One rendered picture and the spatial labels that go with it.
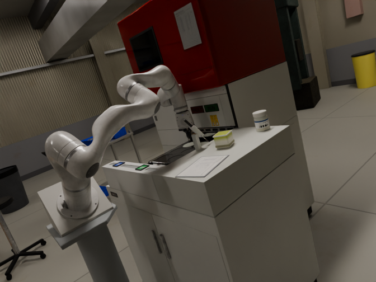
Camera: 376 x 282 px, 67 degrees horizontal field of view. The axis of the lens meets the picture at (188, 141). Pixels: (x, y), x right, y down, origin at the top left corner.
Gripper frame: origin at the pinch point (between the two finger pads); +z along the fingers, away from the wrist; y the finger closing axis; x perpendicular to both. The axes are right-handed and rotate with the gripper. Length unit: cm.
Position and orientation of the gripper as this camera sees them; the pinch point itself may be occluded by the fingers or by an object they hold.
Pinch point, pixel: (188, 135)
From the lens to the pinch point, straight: 176.4
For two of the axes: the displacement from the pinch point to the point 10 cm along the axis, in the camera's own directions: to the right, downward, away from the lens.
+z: 2.8, 9.3, 2.3
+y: 9.5, -2.4, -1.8
